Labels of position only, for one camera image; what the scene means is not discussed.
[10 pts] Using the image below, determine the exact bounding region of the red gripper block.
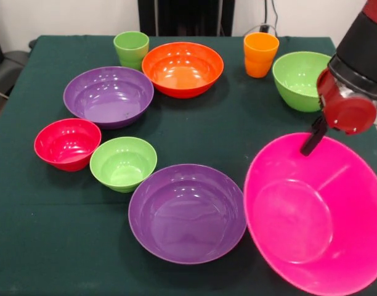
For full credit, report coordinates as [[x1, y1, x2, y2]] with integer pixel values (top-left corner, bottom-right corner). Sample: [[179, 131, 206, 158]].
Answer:
[[299, 68, 377, 157]]

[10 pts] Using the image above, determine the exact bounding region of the large green plastic bowl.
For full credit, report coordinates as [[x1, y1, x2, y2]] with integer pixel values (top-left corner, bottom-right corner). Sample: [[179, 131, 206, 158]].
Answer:
[[272, 51, 333, 113]]

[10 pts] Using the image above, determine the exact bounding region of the pink plastic bowl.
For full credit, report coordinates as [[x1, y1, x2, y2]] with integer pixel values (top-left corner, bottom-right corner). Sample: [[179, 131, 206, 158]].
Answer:
[[243, 132, 377, 296]]

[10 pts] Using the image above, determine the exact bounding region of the orange plastic bowl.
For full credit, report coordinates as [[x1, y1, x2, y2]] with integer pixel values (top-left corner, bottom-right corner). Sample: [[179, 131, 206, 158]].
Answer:
[[141, 42, 225, 100]]

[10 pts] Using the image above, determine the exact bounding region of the purple plastic bowl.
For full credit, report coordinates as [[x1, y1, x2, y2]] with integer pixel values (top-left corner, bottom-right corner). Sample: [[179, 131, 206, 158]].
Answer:
[[63, 66, 155, 130], [128, 163, 248, 265]]

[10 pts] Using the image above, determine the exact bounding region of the small green plastic bowl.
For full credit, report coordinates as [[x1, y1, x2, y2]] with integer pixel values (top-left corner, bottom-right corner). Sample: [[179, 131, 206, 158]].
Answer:
[[89, 136, 158, 194]]

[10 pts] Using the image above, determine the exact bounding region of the green plastic cup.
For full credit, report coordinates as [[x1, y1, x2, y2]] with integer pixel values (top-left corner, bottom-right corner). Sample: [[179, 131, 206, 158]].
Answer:
[[113, 31, 150, 72]]

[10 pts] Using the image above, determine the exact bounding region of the orange plastic cup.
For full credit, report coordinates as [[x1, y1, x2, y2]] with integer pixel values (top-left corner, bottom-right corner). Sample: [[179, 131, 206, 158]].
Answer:
[[243, 32, 280, 79]]

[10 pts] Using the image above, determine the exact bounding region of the black cabinet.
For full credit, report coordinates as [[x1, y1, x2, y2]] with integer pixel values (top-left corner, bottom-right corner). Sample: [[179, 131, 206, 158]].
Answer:
[[137, 0, 235, 37]]

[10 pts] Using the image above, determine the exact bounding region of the red plastic bowl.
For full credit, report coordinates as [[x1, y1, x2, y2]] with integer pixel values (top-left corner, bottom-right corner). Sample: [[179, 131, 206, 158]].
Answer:
[[33, 118, 102, 172]]

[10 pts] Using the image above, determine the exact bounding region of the dark green tablecloth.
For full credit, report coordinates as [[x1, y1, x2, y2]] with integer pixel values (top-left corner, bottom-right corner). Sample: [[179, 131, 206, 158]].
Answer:
[[0, 35, 377, 296]]

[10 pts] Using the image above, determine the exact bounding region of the black chair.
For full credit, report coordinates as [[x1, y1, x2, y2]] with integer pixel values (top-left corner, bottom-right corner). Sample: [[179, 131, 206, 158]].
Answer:
[[0, 21, 38, 99]]

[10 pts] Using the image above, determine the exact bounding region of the black wall plug cable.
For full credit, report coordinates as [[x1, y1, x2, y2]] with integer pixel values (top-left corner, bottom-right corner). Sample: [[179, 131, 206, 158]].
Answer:
[[259, 0, 280, 36]]

